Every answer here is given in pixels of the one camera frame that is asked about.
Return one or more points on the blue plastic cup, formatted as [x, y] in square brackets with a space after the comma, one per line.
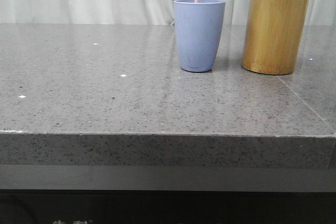
[198, 29]

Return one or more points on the bamboo cylindrical holder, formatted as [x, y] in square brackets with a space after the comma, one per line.
[273, 35]

